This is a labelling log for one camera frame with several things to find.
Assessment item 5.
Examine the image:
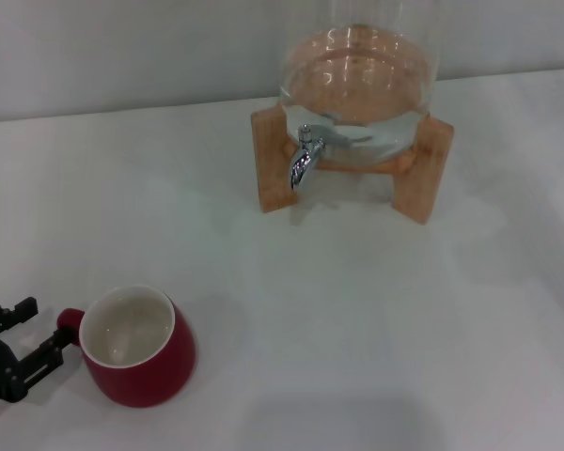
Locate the red ceramic cup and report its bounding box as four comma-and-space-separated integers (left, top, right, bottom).
56, 283, 199, 409

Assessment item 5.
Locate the glass water dispenser jar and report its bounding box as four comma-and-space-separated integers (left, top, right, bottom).
276, 0, 441, 168

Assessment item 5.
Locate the wooden dispenser stand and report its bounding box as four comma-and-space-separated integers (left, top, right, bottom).
250, 106, 454, 227

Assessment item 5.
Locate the chrome faucet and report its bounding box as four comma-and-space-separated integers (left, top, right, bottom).
289, 124, 328, 191

